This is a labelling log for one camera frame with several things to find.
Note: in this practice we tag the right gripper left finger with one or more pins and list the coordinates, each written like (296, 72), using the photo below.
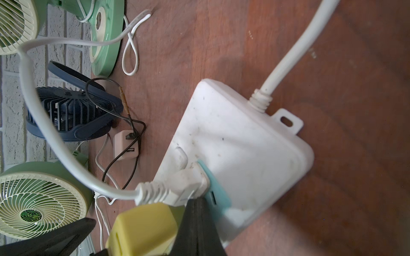
(59, 242)

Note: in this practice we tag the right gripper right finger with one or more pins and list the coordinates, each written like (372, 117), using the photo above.
(197, 234)

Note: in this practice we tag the yellow USB charger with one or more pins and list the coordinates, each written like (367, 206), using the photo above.
(146, 230)

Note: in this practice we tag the large green fan front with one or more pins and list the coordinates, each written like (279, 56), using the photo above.
(39, 197)

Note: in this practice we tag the white power strip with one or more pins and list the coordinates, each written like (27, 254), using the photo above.
(252, 159)

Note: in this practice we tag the navy blue desk fan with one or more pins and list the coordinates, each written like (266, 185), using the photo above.
(74, 116)

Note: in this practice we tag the green fan at back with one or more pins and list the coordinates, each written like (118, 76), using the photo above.
(88, 20)

